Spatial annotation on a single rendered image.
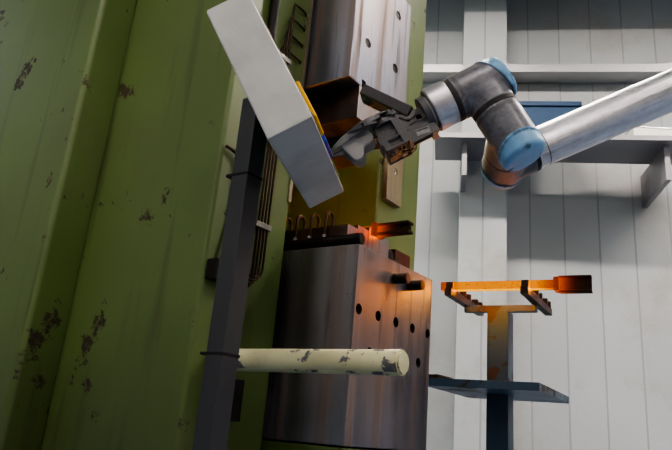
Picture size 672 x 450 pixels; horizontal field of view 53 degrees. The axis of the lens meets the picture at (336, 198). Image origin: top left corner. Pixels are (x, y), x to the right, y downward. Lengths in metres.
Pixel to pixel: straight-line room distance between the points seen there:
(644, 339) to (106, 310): 3.62
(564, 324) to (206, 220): 3.37
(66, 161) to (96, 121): 0.15
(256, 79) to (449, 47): 4.19
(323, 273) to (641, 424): 3.25
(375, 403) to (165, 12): 1.15
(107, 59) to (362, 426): 1.16
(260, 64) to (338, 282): 0.63
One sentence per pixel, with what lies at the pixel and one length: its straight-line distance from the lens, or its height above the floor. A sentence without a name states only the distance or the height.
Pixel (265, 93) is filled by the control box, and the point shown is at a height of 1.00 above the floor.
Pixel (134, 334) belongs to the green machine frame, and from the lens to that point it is 1.57.
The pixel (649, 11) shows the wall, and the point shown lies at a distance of 5.59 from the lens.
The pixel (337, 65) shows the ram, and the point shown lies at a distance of 1.80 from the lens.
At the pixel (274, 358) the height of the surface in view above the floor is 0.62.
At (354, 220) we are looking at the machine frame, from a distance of 2.08.
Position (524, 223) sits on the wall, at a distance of 4.69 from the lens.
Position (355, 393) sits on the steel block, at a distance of 1.54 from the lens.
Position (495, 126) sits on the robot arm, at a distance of 1.30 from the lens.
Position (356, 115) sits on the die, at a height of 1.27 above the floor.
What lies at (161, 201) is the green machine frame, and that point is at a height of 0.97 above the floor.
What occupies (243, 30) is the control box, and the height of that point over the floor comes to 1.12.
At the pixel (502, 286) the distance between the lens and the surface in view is 1.91.
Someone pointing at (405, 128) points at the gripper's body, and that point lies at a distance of 1.32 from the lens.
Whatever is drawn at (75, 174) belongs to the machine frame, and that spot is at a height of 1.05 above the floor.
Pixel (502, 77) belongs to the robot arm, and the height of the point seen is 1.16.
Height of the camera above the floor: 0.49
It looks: 19 degrees up
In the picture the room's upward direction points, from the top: 5 degrees clockwise
